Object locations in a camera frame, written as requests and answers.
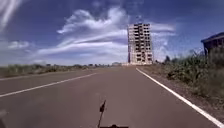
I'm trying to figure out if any dark-roofed building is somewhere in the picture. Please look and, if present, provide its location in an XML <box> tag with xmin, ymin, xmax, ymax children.
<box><xmin>200</xmin><ymin>31</ymin><xmax>224</xmax><ymax>56</ymax></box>

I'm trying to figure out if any robot's own part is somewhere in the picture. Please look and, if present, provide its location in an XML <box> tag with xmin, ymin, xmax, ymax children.
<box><xmin>99</xmin><ymin>124</ymin><xmax>130</xmax><ymax>128</ymax></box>
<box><xmin>96</xmin><ymin>99</ymin><xmax>108</xmax><ymax>128</ymax></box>

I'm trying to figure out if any grey asphalt road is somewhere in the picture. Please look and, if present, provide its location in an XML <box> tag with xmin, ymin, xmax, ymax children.
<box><xmin>0</xmin><ymin>65</ymin><xmax>224</xmax><ymax>128</ymax></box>

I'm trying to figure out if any weedy verge with bushes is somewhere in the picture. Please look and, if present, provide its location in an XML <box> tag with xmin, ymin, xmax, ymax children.
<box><xmin>139</xmin><ymin>49</ymin><xmax>224</xmax><ymax>112</ymax></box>

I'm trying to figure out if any tall unfinished concrete building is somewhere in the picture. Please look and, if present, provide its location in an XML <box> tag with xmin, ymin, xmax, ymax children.
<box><xmin>127</xmin><ymin>22</ymin><xmax>155</xmax><ymax>66</ymax></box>

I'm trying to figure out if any white lane line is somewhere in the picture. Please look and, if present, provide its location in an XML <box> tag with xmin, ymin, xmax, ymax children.
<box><xmin>0</xmin><ymin>72</ymin><xmax>98</xmax><ymax>99</ymax></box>

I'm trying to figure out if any dry grass strip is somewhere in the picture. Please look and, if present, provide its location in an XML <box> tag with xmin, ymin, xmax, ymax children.
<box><xmin>0</xmin><ymin>62</ymin><xmax>114</xmax><ymax>80</ymax></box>

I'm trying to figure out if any white solid edge line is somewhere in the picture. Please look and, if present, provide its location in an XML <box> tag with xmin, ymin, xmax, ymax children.
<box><xmin>135</xmin><ymin>67</ymin><xmax>224</xmax><ymax>128</ymax></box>

